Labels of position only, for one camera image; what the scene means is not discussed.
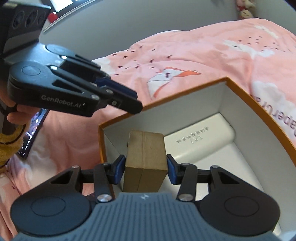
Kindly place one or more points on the pink printed bed quilt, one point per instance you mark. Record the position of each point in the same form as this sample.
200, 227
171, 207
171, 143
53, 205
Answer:
257, 54

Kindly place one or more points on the small brown cardboard box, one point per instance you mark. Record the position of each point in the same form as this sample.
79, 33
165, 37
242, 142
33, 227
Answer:
146, 162

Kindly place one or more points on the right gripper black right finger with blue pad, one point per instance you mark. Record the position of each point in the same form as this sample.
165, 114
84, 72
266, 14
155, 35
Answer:
187, 176

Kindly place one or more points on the large orange storage box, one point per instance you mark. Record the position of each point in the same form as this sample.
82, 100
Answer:
261, 153

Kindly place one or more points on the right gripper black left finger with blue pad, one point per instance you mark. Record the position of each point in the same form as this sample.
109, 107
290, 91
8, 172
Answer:
104, 176

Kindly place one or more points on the plush toy by wall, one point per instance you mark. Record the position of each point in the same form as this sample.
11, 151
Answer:
246, 9

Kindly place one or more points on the white rectangular case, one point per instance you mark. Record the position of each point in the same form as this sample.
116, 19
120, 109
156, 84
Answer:
199, 140

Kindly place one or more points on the person's left hand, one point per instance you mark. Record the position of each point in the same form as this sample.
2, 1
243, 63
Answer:
23, 113

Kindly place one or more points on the black smartphone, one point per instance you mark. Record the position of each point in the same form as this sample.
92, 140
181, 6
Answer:
31, 134

